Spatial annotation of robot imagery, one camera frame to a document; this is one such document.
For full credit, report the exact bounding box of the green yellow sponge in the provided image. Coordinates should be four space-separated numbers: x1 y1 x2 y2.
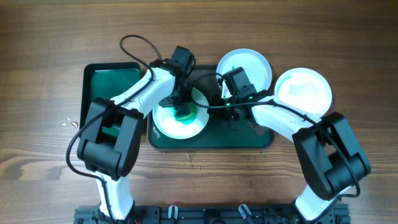
173 103 198 124

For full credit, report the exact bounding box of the white plate stained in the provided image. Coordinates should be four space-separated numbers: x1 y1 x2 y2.
274 68 333 115
216 49 272 99
152 102 210 139

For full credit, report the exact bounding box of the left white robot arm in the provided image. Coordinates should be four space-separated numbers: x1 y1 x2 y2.
74 59 195 223

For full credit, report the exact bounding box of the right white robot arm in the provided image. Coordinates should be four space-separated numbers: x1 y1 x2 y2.
208 96 371 223

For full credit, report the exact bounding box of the large dark serving tray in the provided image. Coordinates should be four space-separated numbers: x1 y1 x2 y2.
146 64 275 152

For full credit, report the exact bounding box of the small green water tray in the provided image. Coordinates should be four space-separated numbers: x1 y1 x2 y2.
80 62 141 127

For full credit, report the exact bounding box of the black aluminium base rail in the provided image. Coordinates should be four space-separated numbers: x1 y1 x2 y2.
73 204 351 224

